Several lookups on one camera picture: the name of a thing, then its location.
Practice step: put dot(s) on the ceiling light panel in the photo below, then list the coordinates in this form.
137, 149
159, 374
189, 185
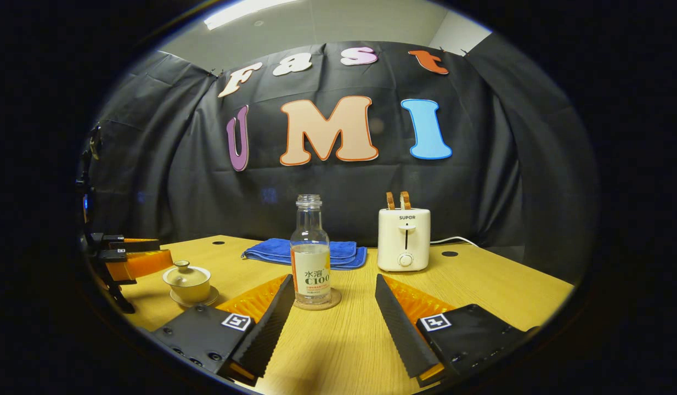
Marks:
245, 10

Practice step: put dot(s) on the beige teacup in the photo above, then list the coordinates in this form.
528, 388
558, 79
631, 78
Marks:
190, 294

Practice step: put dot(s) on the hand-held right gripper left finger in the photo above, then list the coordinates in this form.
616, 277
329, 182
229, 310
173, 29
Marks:
270, 329

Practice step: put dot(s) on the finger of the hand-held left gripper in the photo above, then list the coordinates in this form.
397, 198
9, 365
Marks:
119, 296
141, 264

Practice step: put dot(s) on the white toaster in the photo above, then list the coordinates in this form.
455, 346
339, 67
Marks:
393, 241

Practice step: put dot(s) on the beige teacup saucer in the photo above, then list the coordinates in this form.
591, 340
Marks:
213, 300

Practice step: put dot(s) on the round wooden coaster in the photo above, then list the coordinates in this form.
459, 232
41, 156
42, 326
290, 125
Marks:
336, 301

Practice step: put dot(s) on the black backdrop cloth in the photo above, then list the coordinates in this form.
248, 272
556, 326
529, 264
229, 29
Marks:
344, 186

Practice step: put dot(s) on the bread slice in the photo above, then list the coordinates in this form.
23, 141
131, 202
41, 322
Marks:
405, 199
390, 201

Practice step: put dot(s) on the blue folded towel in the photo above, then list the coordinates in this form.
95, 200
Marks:
272, 249

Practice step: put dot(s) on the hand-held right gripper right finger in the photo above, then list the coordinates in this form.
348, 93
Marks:
401, 329

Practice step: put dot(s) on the clear water bottle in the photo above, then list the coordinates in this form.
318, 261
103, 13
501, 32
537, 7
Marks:
311, 274

